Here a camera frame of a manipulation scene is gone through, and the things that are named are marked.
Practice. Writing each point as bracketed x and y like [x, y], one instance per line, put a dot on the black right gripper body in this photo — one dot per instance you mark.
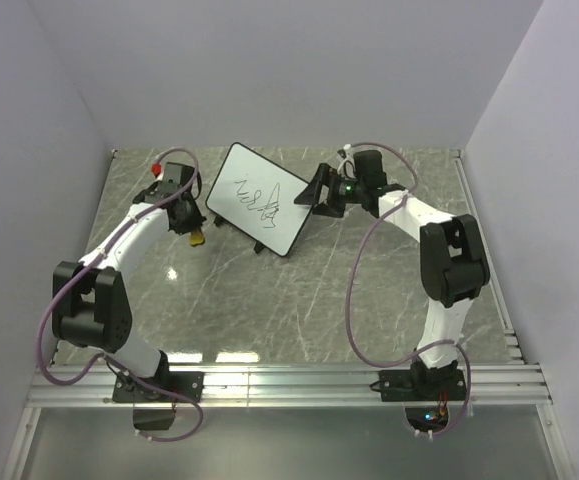
[341, 191]

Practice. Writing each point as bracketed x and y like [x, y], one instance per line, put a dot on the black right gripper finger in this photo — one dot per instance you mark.
[312, 192]
[324, 209]

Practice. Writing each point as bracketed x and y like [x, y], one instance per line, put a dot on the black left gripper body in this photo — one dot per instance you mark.
[193, 220]

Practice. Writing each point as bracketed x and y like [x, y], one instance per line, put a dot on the yellow black whiteboard eraser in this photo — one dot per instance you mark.
[196, 238]

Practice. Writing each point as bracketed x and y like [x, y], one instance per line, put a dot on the black framed small whiteboard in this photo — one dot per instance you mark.
[256, 196]

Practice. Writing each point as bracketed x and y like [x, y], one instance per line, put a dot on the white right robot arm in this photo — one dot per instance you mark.
[453, 264]

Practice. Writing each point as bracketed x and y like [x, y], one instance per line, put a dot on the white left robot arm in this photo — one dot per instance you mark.
[91, 308]

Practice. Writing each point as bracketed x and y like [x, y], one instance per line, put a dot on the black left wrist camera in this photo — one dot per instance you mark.
[175, 176]

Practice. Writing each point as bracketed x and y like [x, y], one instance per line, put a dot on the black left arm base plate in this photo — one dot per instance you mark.
[188, 384]

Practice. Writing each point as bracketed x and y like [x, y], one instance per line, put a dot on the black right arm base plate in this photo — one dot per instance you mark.
[421, 384]

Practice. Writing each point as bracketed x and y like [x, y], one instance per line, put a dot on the aluminium right side rail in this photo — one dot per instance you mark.
[510, 334]

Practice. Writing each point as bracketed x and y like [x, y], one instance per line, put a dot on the aluminium left side rail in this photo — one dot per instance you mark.
[22, 442]

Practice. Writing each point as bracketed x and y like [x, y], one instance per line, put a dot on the aluminium front mounting rail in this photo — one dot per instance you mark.
[295, 386]

